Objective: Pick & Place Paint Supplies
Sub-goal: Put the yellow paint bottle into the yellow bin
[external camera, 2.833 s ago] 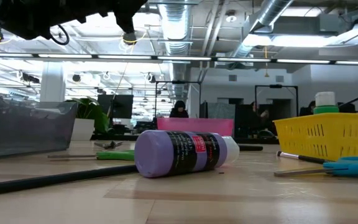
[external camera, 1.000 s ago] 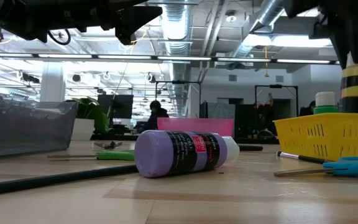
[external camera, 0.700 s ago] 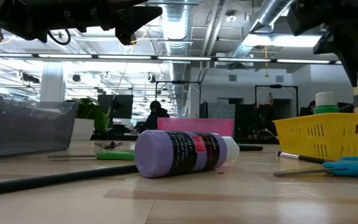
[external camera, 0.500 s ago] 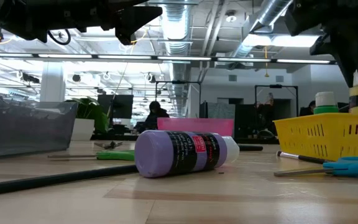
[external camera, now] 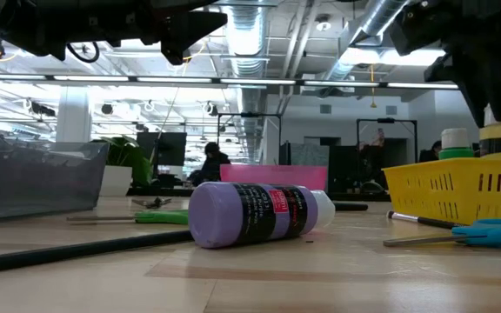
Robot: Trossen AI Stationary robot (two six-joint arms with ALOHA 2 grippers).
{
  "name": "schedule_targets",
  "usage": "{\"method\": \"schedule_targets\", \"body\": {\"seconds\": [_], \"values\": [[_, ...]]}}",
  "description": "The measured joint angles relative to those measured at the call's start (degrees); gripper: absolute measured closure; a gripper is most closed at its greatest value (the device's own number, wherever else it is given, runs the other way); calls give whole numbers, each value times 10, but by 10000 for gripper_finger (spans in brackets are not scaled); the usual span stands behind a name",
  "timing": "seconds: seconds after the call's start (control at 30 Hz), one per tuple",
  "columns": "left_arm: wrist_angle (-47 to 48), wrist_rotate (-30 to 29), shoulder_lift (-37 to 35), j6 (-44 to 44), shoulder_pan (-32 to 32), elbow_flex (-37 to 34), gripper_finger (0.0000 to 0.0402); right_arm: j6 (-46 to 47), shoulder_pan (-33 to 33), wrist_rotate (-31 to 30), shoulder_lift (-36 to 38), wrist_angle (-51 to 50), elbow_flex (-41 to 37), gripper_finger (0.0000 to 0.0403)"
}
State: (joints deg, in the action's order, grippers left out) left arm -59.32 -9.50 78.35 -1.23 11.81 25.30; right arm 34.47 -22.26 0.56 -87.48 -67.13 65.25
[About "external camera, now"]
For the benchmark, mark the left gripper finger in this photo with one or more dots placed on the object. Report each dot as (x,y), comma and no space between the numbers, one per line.
(174,55)
(189,28)

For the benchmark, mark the green paint bottle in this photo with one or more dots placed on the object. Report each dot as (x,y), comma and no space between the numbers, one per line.
(456,139)

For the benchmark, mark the thin black white-tipped paint brush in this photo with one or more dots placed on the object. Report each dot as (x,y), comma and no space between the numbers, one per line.
(433,222)

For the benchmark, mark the purple paint bottle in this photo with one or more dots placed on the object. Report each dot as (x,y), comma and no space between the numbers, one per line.
(215,215)

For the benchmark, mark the thick brush with silver ferrule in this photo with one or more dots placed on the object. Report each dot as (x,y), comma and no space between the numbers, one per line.
(350,207)

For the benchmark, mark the long thin black paint brush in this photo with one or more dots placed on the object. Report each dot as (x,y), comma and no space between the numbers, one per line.
(81,251)

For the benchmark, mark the long ceiling light bar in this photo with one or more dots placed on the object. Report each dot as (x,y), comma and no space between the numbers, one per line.
(172,79)

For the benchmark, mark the person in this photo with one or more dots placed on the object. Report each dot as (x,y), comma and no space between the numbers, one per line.
(429,154)
(212,165)

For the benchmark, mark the black office monitor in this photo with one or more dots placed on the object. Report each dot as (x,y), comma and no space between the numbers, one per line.
(170,148)

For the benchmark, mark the white pillar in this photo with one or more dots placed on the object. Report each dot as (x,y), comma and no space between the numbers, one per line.
(73,117)

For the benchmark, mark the yellow slotted plastic basket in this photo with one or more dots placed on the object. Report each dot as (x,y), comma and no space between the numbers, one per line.
(429,191)

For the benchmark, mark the round ceiling sensor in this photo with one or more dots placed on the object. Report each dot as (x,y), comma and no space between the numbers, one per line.
(323,25)

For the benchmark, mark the green plant in white pot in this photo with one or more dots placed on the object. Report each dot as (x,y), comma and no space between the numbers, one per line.
(118,180)

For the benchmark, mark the pink translucent plastic tray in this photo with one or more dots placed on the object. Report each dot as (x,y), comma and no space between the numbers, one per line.
(272,176)

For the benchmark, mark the grey translucent plastic tray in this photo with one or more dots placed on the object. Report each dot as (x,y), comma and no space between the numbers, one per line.
(37,182)

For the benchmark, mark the silver round ventilation duct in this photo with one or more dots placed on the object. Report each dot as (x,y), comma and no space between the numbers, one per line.
(244,35)

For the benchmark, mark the black station frame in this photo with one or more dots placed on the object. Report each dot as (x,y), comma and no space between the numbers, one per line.
(386,120)
(249,115)

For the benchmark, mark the silver slanted ventilation duct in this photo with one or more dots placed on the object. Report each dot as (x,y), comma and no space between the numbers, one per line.
(376,17)

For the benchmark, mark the black aluminium table frame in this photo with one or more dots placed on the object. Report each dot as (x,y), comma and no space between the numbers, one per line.
(181,191)

